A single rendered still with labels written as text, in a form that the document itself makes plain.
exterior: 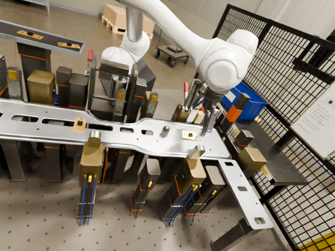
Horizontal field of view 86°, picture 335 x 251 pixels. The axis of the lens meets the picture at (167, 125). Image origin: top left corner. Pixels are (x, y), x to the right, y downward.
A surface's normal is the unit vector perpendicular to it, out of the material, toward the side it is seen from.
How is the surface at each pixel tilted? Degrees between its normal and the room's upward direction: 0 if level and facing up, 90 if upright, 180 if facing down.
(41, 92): 90
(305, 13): 90
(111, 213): 0
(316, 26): 90
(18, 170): 90
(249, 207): 0
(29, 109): 0
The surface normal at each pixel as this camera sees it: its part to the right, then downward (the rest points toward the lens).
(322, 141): -0.93, -0.13
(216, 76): -0.28, 0.53
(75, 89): 0.19, 0.66
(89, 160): 0.33, -0.74
